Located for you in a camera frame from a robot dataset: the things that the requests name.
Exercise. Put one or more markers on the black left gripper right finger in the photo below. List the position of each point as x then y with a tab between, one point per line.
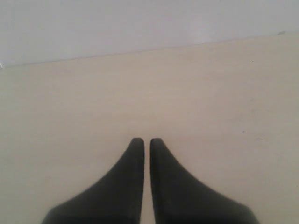
179	198

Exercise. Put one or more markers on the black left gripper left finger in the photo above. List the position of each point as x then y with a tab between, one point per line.
116	198

